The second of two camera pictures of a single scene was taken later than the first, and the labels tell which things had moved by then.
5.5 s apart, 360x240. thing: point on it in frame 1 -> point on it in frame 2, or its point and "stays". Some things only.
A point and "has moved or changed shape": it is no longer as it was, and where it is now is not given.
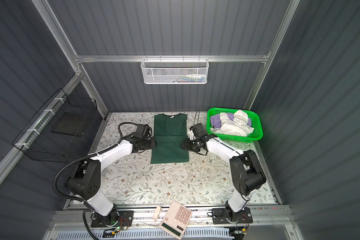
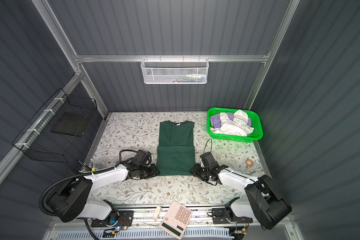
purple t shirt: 215,120 stays
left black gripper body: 149,143 -> 148,172
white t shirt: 238,126 stays
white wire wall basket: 175,71 stays
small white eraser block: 157,213 stays
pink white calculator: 176,219 stays
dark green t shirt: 171,140 has moved or changed shape
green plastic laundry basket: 255,134 stays
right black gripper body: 192,145 -> 201,172
